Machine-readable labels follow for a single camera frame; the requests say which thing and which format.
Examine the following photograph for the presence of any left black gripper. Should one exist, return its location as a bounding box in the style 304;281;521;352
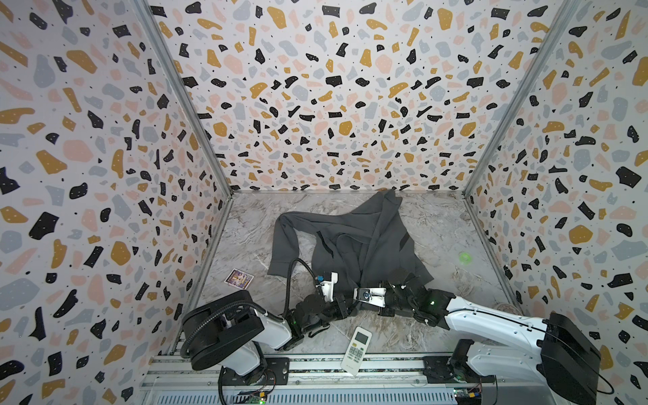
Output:
300;295;360;337

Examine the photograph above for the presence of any dark grey zip jacket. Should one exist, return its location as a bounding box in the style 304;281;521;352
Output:
268;190;433;293

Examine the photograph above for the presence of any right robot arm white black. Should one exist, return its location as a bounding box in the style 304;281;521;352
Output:
379;278;602;404

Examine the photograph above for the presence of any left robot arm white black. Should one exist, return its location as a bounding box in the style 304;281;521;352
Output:
180;290;358;376

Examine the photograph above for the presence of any white remote control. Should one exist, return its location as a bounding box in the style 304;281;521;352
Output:
341;327;372;376

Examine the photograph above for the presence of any small colourful card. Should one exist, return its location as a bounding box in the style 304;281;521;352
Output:
224;268;254;290

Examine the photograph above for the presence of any white perforated vent strip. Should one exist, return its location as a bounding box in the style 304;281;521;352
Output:
155;388;457;404

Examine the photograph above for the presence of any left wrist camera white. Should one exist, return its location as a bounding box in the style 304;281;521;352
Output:
316;272;339;303

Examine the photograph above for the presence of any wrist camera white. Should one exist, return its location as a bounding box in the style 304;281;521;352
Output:
354;287;386;308
316;272;339;303

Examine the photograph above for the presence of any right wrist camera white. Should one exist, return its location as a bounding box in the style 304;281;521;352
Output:
354;287;386;308

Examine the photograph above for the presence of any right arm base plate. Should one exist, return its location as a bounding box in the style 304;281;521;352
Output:
423;355;495;384

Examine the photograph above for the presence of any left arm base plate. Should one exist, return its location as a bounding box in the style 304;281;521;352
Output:
219;357;290;386

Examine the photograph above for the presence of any black corrugated cable hose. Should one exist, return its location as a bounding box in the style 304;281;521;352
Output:
181;257;325;355

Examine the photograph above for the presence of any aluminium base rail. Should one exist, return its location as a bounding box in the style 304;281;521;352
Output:
142;354;480;391

